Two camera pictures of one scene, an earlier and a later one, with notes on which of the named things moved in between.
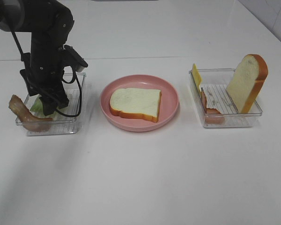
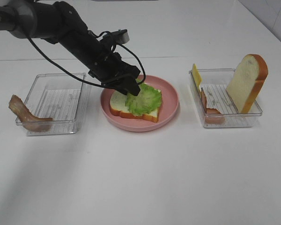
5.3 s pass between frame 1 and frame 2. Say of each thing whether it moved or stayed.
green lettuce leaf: moved
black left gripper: moved
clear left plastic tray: stayed
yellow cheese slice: stayed
